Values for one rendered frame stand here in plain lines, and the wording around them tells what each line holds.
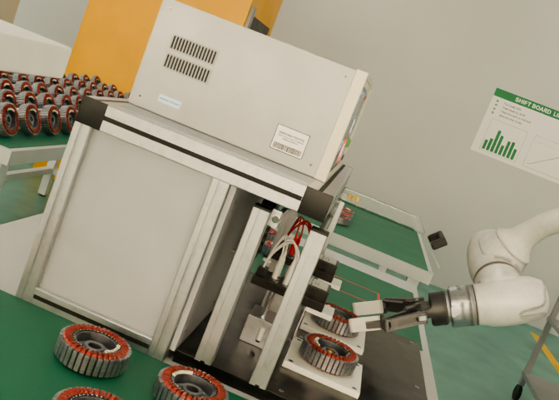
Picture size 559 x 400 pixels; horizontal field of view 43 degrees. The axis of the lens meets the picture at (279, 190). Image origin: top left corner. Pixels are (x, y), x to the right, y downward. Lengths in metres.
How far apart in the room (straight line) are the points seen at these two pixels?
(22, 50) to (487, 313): 1.15
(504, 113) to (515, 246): 5.08
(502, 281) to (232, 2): 3.68
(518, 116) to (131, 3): 3.57
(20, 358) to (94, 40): 4.26
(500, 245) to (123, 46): 3.86
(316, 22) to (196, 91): 5.48
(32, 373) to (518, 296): 0.98
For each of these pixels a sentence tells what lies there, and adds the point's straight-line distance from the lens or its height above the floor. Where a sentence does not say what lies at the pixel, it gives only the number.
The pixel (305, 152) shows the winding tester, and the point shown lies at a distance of 1.25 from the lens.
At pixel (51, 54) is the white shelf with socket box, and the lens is 0.76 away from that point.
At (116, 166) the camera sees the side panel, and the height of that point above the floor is 1.02.
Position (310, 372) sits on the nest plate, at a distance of 1.33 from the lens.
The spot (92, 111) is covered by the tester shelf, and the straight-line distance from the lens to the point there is 1.20.
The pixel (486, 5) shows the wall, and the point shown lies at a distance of 6.78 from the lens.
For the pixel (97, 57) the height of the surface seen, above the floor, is 0.93.
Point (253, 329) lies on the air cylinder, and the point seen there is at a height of 0.80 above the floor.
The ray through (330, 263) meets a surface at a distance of 1.57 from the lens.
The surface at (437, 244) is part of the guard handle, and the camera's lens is 1.60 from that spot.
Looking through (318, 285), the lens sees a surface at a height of 0.92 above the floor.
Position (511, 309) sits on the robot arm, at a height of 0.98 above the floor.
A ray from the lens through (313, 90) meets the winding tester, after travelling 1.24.
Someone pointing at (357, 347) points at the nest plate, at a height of 0.78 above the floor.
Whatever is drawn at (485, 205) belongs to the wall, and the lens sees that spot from 6.75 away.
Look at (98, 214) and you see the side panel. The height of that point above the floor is 0.94.
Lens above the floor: 1.25
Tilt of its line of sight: 8 degrees down
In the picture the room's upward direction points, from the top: 21 degrees clockwise
